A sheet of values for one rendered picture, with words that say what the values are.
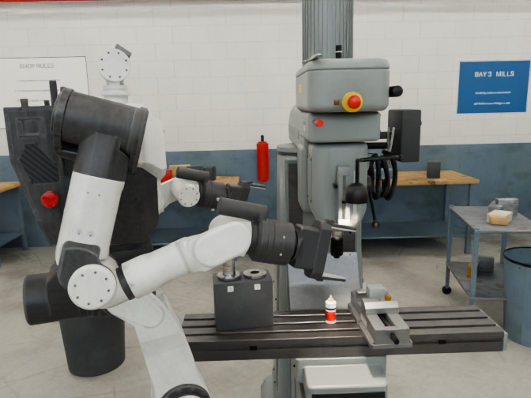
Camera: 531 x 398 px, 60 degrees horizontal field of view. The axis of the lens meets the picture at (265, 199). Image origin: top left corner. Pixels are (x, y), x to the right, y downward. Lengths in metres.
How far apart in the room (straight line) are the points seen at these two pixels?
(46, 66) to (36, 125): 5.36
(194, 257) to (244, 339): 0.93
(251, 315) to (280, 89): 4.35
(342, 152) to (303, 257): 0.72
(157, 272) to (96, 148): 0.24
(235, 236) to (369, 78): 0.78
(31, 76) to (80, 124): 5.60
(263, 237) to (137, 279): 0.24
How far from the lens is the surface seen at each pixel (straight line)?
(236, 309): 1.78
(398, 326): 1.71
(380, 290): 1.82
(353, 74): 1.45
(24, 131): 1.01
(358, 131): 1.56
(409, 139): 1.95
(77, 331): 3.34
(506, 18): 6.68
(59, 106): 0.84
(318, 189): 1.61
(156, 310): 1.12
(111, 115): 0.84
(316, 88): 1.45
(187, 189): 1.33
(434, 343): 1.88
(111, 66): 1.05
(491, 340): 1.96
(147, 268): 0.87
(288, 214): 2.07
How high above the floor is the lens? 1.76
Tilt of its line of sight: 12 degrees down
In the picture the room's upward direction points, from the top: 1 degrees counter-clockwise
